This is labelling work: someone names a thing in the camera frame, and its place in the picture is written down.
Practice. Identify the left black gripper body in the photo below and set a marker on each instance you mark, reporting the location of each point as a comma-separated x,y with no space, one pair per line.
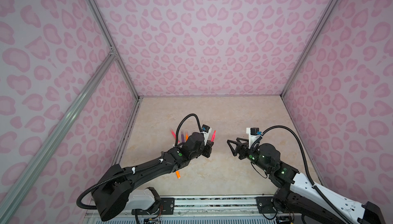
196,154

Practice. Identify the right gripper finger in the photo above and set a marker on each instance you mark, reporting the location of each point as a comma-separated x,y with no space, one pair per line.
239,142
240,150

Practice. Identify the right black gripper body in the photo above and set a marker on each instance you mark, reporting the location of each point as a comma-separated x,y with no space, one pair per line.
254,155

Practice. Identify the pink highlighter pen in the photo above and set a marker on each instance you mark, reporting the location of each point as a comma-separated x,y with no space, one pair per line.
174,135
213,136

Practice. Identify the purple highlighter pen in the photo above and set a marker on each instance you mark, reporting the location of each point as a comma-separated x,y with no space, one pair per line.
183,137

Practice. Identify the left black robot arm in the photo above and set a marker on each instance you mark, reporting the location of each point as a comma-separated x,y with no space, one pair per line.
116,186

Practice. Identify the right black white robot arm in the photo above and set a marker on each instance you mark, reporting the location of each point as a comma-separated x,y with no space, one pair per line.
299,194

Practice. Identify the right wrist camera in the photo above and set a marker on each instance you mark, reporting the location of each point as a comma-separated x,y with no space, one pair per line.
253,135

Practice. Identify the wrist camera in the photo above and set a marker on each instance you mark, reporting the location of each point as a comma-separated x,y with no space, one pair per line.
253,135
206,130

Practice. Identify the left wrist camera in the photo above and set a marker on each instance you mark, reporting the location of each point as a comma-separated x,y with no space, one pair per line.
206,130

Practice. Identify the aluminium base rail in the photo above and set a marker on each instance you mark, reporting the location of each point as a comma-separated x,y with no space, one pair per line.
218,209

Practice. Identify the diagonal aluminium frame bar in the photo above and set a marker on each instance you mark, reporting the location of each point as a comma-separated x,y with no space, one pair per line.
29,176

